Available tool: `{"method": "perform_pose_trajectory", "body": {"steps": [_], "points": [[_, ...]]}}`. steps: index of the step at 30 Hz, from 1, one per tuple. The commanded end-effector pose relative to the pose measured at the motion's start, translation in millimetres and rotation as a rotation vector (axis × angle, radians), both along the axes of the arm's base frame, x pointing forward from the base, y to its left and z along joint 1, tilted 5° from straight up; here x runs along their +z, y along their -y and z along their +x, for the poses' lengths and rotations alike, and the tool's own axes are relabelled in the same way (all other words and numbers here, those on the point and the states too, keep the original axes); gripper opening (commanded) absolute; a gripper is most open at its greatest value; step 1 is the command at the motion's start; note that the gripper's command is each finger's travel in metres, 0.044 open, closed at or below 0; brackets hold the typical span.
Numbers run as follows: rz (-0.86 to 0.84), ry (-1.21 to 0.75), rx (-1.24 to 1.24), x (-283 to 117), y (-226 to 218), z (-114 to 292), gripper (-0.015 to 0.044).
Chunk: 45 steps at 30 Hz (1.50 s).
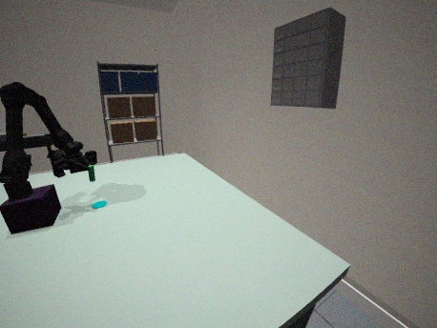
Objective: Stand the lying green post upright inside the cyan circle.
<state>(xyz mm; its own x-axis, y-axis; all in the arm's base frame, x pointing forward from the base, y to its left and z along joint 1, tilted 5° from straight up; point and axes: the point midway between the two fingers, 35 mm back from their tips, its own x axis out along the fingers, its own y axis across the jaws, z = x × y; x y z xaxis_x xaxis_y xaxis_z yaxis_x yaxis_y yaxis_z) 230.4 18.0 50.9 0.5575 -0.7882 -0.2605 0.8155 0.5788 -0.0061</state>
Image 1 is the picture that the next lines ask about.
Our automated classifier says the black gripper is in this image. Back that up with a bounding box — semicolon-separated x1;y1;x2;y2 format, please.
52;151;97;178

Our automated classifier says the cyan circle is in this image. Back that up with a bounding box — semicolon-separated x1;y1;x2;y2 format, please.
92;201;107;209

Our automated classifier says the green rectangular post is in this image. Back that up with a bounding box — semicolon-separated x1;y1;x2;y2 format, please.
88;165;95;181

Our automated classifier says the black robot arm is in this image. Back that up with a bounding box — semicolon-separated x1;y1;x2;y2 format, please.
0;82;84;203

